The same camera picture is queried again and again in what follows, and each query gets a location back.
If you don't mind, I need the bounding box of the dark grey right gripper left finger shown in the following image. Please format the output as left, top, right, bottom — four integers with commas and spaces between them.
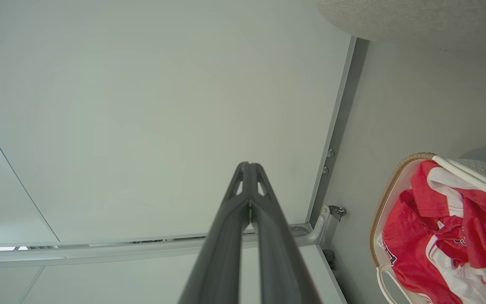
178, 162, 251, 304

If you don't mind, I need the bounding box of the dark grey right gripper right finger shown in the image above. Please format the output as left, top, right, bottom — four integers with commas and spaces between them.
249, 163, 322, 304

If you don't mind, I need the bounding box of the red jersey with lettering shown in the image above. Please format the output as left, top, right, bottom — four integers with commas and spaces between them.
381, 189, 465, 304

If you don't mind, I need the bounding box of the red cloth garment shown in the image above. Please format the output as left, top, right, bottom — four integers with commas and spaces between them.
410, 160, 486, 304

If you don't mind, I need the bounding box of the grey fabric sofa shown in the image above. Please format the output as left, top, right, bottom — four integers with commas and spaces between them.
317, 0, 486, 53

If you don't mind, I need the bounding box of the white fabric basket liner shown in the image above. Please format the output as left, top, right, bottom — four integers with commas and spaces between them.
373, 160, 421, 275

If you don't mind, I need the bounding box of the white basket with brown rim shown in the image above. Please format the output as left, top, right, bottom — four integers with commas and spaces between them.
369, 152, 486, 304

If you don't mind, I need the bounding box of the small metal bracket with screw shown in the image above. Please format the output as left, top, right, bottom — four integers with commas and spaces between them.
329, 205, 347, 223

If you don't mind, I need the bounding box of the grey metal partition floor rail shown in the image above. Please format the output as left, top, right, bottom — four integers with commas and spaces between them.
0, 223, 326, 267

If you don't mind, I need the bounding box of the grey metal partition post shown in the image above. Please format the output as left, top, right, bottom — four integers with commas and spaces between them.
308, 36, 370, 247

